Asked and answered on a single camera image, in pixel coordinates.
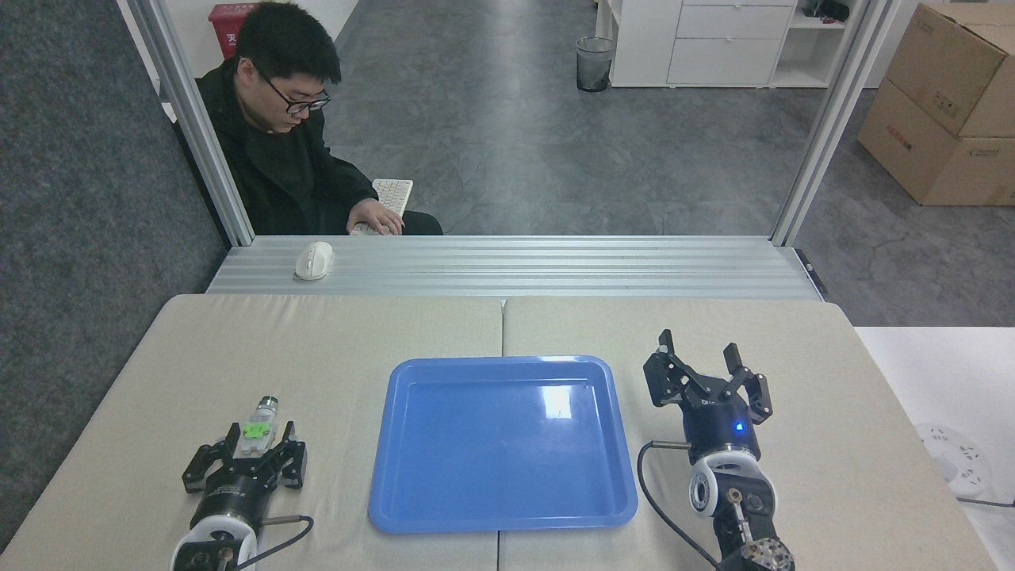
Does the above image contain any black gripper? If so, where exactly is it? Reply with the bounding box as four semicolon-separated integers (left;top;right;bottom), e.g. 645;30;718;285
182;421;308;531
643;329;773;464

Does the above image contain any white green switch part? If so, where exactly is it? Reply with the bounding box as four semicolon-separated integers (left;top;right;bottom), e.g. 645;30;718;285
232;395;280;458

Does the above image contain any blue plastic tray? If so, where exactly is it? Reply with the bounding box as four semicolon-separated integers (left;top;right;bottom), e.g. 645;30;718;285
368;355;639;535

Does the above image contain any person's hand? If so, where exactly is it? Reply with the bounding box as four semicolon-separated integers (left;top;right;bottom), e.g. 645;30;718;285
347;198;405;236

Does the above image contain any beige table mat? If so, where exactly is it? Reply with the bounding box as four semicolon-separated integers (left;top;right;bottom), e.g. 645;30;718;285
498;296;998;571
0;294;504;571

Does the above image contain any white computer mouse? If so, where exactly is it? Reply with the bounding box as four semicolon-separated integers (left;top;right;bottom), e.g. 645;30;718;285
294;241;335;281

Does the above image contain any round white power strip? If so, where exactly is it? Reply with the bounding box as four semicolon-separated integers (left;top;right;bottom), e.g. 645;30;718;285
912;423;992;498

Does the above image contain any person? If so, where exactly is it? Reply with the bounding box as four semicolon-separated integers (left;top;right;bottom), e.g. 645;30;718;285
173;0;443;236

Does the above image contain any white keyboard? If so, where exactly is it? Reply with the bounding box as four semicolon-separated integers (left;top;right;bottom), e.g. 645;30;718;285
350;179;414;236

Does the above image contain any large cardboard box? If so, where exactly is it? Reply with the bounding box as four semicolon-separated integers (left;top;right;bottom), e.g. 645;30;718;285
857;78;1015;207

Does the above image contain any white drawer cabinet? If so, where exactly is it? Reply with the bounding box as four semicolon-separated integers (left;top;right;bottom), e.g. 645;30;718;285
595;0;853;89

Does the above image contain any grey mesh waste bin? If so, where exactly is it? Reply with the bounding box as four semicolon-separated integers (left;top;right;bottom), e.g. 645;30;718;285
576;36;615;93

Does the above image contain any small cardboard box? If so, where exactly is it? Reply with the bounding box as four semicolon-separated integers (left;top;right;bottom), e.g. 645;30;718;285
885;2;1015;139

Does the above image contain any red bin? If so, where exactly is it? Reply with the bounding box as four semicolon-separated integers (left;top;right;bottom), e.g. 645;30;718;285
209;2;259;60

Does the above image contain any black rail end bracket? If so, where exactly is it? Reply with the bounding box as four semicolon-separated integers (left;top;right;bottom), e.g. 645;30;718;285
795;248;828;295

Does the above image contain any silver aluminium rail platform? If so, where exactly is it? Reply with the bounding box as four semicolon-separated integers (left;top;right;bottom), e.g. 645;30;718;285
206;235;825;301

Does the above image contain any silver aluminium post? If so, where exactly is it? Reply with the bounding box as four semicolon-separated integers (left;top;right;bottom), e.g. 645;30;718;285
771;0;901;247
127;0;255;247

